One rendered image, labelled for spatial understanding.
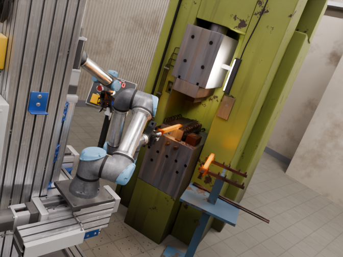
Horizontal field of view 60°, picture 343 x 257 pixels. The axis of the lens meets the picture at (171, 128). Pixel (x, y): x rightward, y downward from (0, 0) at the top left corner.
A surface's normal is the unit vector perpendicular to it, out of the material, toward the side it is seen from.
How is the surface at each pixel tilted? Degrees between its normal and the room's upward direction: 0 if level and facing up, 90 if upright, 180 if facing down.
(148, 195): 90
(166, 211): 90
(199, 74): 90
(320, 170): 90
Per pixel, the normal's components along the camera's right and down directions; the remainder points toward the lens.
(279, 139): -0.70, 0.00
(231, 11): -0.44, 0.15
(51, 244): 0.65, 0.43
